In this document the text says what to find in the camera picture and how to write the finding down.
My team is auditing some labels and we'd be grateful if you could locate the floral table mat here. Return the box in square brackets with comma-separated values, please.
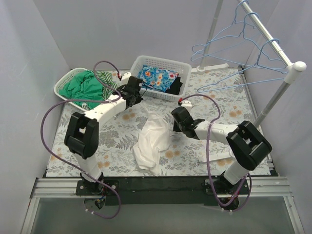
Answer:
[45, 68, 254, 177]

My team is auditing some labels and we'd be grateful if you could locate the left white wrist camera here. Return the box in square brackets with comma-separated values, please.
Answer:
[118, 72, 132, 85]

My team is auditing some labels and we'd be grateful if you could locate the white rectangular basket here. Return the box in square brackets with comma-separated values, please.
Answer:
[130, 56, 192, 101]

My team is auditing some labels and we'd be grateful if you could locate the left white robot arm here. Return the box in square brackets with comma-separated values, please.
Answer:
[64, 76, 143, 195]

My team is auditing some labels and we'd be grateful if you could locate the middle blue wire hanger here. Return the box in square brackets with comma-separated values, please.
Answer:
[191, 12, 283, 61]

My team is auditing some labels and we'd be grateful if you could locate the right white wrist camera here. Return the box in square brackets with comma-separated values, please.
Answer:
[177, 98, 192, 109]

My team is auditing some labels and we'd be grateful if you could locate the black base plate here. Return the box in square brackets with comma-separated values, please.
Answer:
[75, 175, 244, 208]

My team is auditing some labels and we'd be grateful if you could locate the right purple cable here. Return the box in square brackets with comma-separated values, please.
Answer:
[181, 95, 253, 214]

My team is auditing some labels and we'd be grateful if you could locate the silver clothes rack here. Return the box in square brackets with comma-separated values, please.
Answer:
[194, 0, 312, 166]

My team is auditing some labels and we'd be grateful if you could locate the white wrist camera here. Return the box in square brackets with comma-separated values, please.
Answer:
[118, 72, 132, 85]
[177, 98, 192, 109]

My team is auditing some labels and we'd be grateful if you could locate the black cloth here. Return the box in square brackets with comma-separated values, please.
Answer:
[165, 77, 183, 95]

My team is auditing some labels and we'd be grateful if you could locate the blue floral cloth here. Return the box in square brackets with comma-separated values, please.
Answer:
[137, 65, 179, 92]

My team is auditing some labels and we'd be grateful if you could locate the white tank top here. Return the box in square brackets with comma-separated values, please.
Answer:
[133, 114, 170, 176]

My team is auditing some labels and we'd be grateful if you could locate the green shirt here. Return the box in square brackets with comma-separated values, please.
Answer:
[59, 70, 104, 110]

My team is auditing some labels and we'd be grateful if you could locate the near blue wire hanger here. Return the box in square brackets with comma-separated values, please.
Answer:
[197, 39, 290, 93]

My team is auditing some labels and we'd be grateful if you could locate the white oval laundry basket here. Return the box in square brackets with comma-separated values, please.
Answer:
[53, 67, 115, 113]

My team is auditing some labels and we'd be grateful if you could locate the blue wire hanger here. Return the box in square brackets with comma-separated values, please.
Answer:
[190, 0, 256, 61]
[197, 39, 290, 93]
[191, 12, 283, 61]

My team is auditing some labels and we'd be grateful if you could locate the far blue wire hanger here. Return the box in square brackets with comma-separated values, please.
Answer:
[190, 0, 256, 61]

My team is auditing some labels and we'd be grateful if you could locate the aluminium frame rail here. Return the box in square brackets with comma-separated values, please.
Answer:
[22, 176, 304, 234]

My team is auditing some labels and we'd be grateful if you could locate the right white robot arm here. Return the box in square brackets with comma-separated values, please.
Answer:
[171, 106, 272, 194]

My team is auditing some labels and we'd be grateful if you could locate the green striped garment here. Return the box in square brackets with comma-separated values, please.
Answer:
[86, 70, 117, 100]

